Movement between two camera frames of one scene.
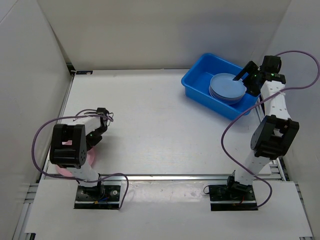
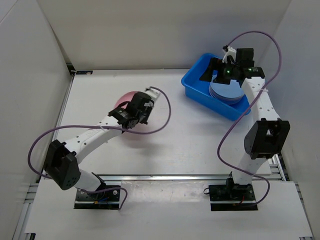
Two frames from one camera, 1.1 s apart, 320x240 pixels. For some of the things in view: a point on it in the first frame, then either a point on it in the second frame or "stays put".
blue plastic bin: [196, 82] stays put
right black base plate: [238, 197] stays put
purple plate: [225, 100] stays put
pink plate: [90, 159] to [125, 97]
